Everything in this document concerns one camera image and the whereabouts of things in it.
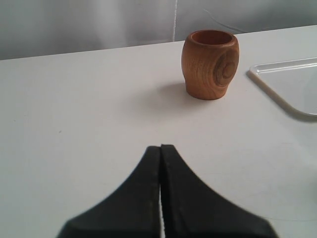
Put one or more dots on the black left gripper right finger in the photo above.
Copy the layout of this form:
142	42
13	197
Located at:
191	209

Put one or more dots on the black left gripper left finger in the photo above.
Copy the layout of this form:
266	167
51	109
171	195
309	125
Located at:
131	211

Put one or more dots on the wooden cup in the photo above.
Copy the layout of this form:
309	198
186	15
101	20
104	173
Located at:
209	62

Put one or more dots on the white rectangular plastic tray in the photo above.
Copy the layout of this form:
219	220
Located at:
291	84

